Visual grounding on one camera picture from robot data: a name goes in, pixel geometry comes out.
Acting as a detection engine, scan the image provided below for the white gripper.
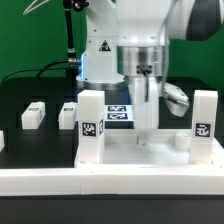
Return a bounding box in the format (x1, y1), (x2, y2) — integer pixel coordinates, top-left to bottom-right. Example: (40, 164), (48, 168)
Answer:
(128, 76), (159, 147)

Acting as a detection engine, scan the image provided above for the white desk top tray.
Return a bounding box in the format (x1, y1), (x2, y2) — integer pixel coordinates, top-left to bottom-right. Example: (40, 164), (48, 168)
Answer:
(73, 128), (224, 169)

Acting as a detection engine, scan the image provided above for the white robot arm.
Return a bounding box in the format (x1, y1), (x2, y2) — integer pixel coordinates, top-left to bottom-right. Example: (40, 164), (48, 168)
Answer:
(73, 0), (224, 146)

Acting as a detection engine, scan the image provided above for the white marker base plate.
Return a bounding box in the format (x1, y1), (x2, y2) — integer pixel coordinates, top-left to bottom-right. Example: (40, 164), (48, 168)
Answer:
(104, 105), (133, 121)

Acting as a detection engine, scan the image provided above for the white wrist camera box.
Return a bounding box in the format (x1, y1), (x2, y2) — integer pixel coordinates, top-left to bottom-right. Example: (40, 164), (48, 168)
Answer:
(165, 83), (190, 117)

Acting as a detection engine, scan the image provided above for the black post with connector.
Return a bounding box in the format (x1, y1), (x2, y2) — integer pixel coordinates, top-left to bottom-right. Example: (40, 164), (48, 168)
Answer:
(62, 0), (81, 80)

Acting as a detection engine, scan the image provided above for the white front obstacle wall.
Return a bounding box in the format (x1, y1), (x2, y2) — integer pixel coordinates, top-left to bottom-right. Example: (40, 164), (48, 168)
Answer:
(0, 167), (224, 196)

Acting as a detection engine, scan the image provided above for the white obstacle wall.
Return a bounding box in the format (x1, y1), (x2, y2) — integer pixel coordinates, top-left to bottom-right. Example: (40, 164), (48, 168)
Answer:
(0, 167), (224, 196)
(0, 131), (5, 152)

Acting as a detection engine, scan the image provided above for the black cable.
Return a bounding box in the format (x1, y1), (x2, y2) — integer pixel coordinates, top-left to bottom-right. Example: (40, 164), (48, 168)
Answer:
(0, 59), (73, 86)

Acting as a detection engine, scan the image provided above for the white left obstacle wall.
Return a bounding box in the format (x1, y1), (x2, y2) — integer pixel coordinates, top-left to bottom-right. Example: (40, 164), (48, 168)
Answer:
(0, 131), (5, 152)

